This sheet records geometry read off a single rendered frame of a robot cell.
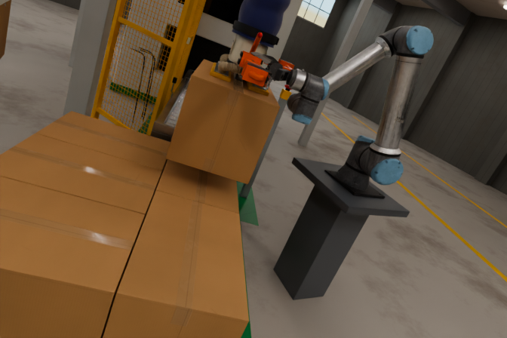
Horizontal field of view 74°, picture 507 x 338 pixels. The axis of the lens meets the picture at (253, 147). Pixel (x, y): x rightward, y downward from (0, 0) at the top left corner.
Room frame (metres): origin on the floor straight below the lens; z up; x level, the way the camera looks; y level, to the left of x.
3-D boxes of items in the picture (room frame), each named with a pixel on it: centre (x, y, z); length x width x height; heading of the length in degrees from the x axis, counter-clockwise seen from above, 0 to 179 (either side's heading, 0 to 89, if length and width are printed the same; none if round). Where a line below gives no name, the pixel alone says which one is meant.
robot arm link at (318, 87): (1.53, -0.15, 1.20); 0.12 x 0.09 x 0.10; 103
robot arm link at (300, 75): (1.51, -0.06, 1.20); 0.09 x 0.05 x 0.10; 13
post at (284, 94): (2.68, -0.08, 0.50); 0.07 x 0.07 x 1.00; 13
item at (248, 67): (1.12, 0.09, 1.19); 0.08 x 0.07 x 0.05; 11
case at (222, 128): (1.70, 0.21, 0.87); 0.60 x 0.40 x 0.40; 11
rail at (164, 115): (3.08, 0.86, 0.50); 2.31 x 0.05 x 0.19; 13
